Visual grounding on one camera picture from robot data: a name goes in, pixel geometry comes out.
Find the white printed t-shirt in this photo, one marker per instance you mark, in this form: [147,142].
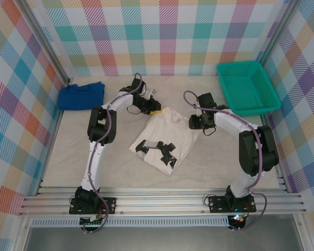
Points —
[167,130]

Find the teal plastic basket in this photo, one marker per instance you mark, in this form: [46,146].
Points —
[240,86]

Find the blue t-shirt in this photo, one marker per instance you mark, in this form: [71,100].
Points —
[81,96]

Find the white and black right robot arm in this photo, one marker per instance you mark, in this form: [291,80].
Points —
[259,149]

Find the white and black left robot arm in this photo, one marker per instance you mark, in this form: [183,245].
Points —
[94,162]

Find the small controller circuit board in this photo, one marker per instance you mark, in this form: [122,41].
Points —
[237,219]
[92,222]

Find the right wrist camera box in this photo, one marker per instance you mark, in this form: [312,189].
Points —
[199,113]

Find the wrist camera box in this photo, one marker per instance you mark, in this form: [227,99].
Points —
[199,113]
[153,92]

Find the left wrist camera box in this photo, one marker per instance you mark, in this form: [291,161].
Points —
[153,92]

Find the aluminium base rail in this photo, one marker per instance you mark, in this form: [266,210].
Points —
[159,201]

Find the aluminium frame post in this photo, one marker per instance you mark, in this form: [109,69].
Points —
[274,36]
[45,41]

